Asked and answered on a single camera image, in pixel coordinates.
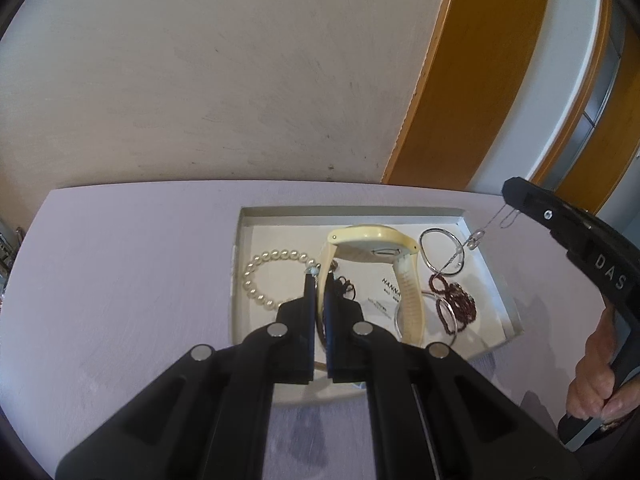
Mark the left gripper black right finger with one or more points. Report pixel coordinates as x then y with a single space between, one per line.
356 350

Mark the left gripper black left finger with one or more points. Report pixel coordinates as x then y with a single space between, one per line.
282 352

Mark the cream yellow wristwatch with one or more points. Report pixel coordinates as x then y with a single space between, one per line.
372 251

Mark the large thin silver bangle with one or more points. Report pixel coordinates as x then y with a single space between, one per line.
442 251

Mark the person's right hand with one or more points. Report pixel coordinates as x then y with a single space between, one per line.
590 394

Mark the white printed paper card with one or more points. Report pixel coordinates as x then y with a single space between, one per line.
381 297

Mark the silver open cuff bangle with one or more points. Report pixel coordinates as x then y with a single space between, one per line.
440 323

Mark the lavender bed sheet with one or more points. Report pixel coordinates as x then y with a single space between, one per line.
115 282

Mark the orange wooden door frame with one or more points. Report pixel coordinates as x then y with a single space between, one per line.
474 66

